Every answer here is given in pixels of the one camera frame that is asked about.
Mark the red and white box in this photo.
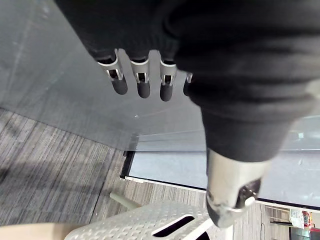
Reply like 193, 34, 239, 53
289, 209, 320, 229

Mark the white plastic laundry basket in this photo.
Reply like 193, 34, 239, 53
63, 201, 227, 240

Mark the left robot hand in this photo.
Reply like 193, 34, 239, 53
53, 0, 320, 229

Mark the white-edged partition panel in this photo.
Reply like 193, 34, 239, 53
119, 114, 320, 209

